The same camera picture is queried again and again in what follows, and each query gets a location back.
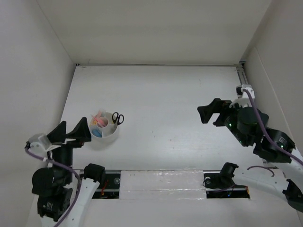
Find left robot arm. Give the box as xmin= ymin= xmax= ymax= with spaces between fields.
xmin=25 ymin=117 xmax=106 ymax=227

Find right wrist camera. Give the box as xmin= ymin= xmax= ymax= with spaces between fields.
xmin=229 ymin=84 xmax=255 ymax=108

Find aluminium rail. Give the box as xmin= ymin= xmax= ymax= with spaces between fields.
xmin=235 ymin=61 xmax=275 ymax=168

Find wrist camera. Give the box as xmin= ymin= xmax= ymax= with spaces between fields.
xmin=229 ymin=84 xmax=255 ymax=108
xmin=25 ymin=133 xmax=60 ymax=160

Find black handled scissors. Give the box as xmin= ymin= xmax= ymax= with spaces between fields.
xmin=112 ymin=112 xmax=125 ymax=126

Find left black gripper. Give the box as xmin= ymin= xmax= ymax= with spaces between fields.
xmin=47 ymin=115 xmax=91 ymax=182

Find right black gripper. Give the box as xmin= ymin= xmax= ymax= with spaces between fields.
xmin=197 ymin=97 xmax=249 ymax=146

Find blue correction tape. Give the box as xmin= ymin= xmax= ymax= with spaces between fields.
xmin=92 ymin=129 xmax=102 ymax=138

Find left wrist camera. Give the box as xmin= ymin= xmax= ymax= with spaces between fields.
xmin=25 ymin=133 xmax=60 ymax=160

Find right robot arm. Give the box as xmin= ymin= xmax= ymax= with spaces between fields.
xmin=197 ymin=98 xmax=303 ymax=212

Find red pen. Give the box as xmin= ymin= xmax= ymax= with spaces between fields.
xmin=91 ymin=115 xmax=106 ymax=125

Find white divided round container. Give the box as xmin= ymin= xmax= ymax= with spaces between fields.
xmin=89 ymin=112 xmax=119 ymax=143

